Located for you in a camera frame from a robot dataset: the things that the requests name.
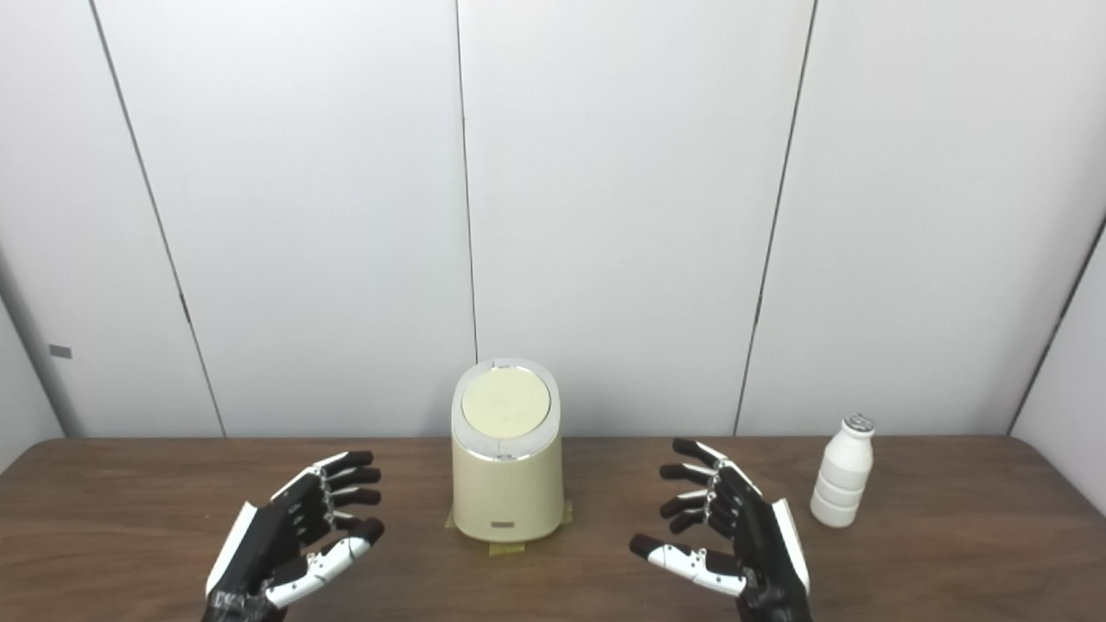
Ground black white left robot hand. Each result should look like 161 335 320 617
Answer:
201 450 385 622

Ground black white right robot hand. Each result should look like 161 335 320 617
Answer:
629 438 813 622

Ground cream-colored bin body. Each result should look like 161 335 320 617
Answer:
450 357 564 543

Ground small white plastic bottle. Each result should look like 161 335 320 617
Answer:
810 414 876 529

